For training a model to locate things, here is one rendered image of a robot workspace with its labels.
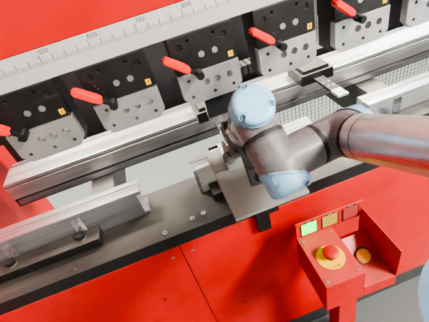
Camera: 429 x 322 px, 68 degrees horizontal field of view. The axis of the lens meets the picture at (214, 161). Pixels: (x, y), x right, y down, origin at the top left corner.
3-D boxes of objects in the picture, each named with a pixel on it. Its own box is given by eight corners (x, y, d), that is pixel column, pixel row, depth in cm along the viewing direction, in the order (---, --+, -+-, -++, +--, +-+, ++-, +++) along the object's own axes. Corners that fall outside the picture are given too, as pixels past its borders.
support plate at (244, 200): (236, 222, 71) (235, 219, 71) (205, 156, 92) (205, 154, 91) (309, 193, 73) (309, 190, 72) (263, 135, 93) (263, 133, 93)
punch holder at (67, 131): (26, 164, 75) (-23, 103, 65) (32, 145, 82) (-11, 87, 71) (88, 142, 76) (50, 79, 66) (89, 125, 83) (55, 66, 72)
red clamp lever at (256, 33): (255, 27, 68) (289, 45, 72) (248, 23, 71) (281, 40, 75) (250, 36, 68) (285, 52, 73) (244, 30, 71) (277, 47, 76)
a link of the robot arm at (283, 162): (339, 170, 51) (306, 110, 53) (279, 200, 49) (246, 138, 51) (320, 179, 58) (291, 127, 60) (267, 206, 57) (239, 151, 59)
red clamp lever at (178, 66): (165, 58, 66) (206, 74, 70) (162, 52, 69) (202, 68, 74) (161, 66, 67) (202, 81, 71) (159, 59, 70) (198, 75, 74)
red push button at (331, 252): (327, 267, 81) (327, 259, 79) (319, 255, 84) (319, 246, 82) (341, 261, 82) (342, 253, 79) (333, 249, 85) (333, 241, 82)
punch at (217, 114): (210, 125, 87) (202, 94, 81) (209, 122, 89) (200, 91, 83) (245, 113, 88) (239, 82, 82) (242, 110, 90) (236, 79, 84)
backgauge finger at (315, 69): (325, 106, 98) (325, 91, 95) (287, 76, 119) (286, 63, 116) (361, 92, 99) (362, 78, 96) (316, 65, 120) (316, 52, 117)
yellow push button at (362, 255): (357, 264, 88) (361, 265, 86) (351, 251, 89) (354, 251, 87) (370, 260, 88) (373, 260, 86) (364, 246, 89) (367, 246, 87)
